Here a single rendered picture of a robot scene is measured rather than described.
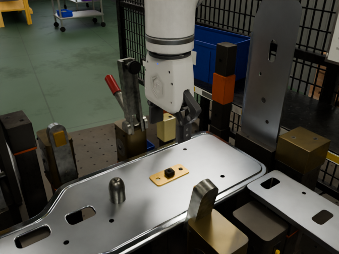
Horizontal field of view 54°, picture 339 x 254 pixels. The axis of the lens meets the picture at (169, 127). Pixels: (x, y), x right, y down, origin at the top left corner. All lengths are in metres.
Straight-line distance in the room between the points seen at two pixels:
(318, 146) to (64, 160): 0.54
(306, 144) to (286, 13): 0.28
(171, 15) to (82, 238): 0.40
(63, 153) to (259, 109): 0.47
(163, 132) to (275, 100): 0.27
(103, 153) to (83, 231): 0.76
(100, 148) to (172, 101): 0.84
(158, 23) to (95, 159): 0.86
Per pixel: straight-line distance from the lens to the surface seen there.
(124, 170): 0.75
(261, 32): 0.80
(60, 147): 0.74
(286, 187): 0.73
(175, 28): 0.55
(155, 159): 0.77
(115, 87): 0.83
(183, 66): 0.57
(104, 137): 1.46
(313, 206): 0.71
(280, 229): 0.67
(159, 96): 0.61
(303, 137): 0.80
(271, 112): 0.82
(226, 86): 0.94
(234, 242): 0.54
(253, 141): 0.86
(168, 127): 0.81
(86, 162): 1.32
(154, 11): 0.55
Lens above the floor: 1.44
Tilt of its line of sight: 29 degrees down
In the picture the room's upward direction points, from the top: straight up
